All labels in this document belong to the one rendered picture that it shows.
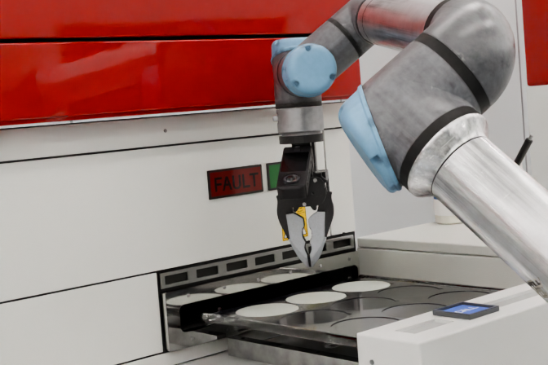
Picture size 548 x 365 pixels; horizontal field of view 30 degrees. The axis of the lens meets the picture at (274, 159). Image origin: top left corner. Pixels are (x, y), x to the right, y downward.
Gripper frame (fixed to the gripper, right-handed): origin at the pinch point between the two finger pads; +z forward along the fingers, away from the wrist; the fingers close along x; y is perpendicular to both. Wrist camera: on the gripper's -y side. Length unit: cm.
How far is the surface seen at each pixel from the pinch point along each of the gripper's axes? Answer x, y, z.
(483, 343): -24, -45, 4
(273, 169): 6.5, 14.4, -13.9
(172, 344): 22.2, -5.0, 11.4
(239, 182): 11.7, 8.4, -12.6
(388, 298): -12.0, 2.2, 7.3
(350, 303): -6.0, -0.1, 7.3
